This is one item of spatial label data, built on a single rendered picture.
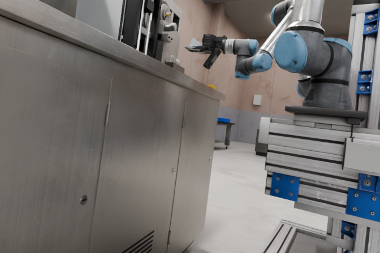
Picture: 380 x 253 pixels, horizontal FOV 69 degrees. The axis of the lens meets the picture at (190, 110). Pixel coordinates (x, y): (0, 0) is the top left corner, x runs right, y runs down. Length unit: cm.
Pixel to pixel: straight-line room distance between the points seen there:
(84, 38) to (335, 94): 74
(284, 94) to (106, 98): 1074
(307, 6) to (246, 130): 1070
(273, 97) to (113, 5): 1040
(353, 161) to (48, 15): 76
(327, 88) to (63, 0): 115
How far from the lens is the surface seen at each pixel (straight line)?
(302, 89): 160
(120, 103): 75
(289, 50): 89
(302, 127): 96
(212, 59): 140
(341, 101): 99
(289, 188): 102
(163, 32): 143
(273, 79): 1149
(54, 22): 56
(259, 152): 730
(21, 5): 52
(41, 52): 57
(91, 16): 129
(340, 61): 99
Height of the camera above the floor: 74
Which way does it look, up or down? 1 degrees up
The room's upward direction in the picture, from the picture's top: 7 degrees clockwise
